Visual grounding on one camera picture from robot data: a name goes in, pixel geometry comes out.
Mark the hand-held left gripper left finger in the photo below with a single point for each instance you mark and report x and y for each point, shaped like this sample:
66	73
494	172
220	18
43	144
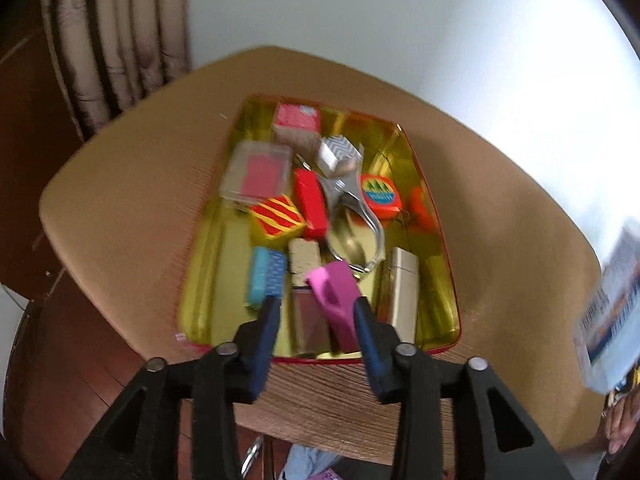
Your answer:
265	345

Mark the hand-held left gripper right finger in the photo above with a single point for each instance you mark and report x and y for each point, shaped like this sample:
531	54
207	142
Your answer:
370	345

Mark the pink plastic block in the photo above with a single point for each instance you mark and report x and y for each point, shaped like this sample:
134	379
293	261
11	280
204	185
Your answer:
340	290

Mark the gold metal tin tray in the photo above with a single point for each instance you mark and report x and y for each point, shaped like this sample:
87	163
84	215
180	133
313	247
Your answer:
210	280

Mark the clear case with red insert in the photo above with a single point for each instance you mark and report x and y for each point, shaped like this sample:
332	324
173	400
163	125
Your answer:
262	172

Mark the clear box with printed cards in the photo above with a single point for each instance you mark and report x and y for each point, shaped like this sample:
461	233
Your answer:
610	310

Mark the person's right hand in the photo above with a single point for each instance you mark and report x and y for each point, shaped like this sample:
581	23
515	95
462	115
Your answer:
622	425

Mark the brown flat box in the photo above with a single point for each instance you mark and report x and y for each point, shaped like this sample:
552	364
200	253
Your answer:
307	320

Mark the champagne metal case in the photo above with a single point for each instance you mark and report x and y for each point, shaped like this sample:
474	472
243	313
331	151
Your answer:
402	290

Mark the blue textured block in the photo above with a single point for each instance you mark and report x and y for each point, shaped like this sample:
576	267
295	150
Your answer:
265	272

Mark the beige patterned block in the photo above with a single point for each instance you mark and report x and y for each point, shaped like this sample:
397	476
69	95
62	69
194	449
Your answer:
304	260

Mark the light blue cloth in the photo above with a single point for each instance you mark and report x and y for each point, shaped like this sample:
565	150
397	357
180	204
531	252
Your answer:
305	462

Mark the red yellow striped box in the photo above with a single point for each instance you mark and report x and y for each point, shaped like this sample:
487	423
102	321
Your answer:
277	217

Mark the red rectangular block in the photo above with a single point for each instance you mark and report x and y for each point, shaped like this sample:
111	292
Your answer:
310	200

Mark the orange case with round label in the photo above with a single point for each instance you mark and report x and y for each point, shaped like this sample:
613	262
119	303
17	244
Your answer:
380	192

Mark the silver metal tool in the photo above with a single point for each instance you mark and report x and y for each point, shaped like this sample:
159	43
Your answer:
345	190

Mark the black white zigzag cube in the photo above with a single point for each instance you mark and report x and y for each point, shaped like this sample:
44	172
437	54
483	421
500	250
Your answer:
335	152

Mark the red cardboard box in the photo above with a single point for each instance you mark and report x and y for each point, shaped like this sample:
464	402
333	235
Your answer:
297	117

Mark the brown wooden door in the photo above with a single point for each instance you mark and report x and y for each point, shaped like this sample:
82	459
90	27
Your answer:
25	135

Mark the beige leaf print curtain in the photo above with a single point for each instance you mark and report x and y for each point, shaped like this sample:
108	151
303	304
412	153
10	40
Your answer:
125	35

